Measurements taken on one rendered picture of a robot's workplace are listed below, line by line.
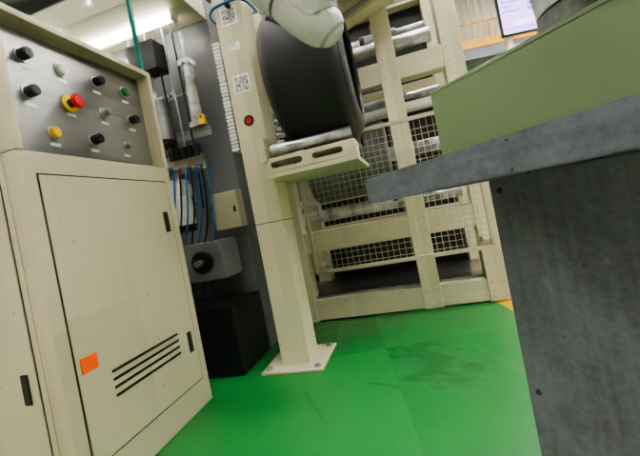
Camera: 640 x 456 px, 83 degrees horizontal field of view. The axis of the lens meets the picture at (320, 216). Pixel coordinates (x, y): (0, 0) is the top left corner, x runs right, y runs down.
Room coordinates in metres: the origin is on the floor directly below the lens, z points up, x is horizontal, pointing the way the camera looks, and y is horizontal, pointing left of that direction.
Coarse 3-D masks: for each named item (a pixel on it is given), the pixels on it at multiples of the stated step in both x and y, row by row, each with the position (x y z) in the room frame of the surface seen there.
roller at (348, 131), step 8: (344, 128) 1.35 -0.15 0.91; (352, 128) 1.34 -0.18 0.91; (312, 136) 1.38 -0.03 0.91; (320, 136) 1.37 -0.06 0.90; (328, 136) 1.36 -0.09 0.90; (336, 136) 1.36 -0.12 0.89; (344, 136) 1.35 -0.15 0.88; (352, 136) 1.37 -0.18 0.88; (280, 144) 1.41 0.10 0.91; (288, 144) 1.40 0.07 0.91; (296, 144) 1.39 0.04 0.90; (304, 144) 1.39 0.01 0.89; (312, 144) 1.38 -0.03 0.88; (320, 144) 1.39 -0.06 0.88; (272, 152) 1.42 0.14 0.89; (280, 152) 1.42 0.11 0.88
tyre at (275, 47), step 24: (264, 24) 1.30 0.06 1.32; (264, 48) 1.27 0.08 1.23; (288, 48) 1.24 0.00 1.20; (312, 48) 1.22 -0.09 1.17; (336, 48) 1.23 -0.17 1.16; (264, 72) 1.30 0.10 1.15; (288, 72) 1.25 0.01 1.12; (312, 72) 1.24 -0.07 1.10; (336, 72) 1.24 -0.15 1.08; (288, 96) 1.29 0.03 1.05; (312, 96) 1.28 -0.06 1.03; (336, 96) 1.27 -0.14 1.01; (360, 96) 1.68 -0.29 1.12; (288, 120) 1.35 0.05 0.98; (312, 120) 1.34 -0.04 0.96; (336, 120) 1.34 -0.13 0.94; (360, 120) 1.43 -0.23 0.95
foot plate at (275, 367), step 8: (320, 344) 1.69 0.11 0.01; (328, 344) 1.65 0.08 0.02; (280, 352) 1.68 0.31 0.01; (320, 352) 1.59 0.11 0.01; (328, 352) 1.57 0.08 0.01; (272, 360) 1.61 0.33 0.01; (280, 360) 1.59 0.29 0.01; (312, 360) 1.52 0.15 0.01; (320, 360) 1.50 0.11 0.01; (328, 360) 1.51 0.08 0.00; (272, 368) 1.50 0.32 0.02; (280, 368) 1.50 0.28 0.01; (288, 368) 1.48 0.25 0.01; (296, 368) 1.47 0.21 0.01; (304, 368) 1.45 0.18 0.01; (312, 368) 1.43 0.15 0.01; (320, 368) 1.42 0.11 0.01
